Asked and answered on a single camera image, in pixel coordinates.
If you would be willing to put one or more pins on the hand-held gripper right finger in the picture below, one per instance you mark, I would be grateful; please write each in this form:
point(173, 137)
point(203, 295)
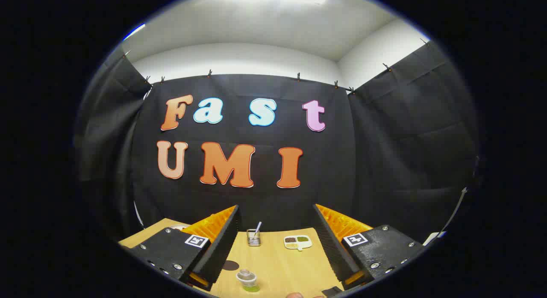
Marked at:
point(335, 255)

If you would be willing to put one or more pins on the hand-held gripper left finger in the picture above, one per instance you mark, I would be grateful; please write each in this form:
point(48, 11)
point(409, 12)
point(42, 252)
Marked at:
point(222, 251)

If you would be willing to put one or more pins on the dark round coaster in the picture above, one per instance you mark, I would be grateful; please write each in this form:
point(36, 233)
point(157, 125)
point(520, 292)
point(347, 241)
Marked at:
point(230, 265)

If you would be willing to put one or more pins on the clear juice bottle green label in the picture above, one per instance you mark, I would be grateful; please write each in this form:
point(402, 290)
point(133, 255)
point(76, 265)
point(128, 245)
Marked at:
point(247, 281)

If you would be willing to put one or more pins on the metal mesh holder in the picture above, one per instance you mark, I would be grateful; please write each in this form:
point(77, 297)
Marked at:
point(253, 239)

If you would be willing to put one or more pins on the white divided dish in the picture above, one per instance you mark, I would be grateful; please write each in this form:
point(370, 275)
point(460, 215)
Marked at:
point(298, 242)

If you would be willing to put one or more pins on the metal straw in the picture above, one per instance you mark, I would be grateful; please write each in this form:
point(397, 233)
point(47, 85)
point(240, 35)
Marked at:
point(257, 227)

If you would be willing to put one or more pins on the white oval plate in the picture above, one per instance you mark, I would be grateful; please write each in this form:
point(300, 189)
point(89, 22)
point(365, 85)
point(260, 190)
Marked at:
point(178, 227)

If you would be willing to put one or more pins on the wooden table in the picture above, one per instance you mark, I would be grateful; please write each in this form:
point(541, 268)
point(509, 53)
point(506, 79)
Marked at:
point(277, 264)

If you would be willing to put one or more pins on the black backdrop cloth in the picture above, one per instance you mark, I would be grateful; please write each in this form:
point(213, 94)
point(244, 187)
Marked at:
point(333, 161)

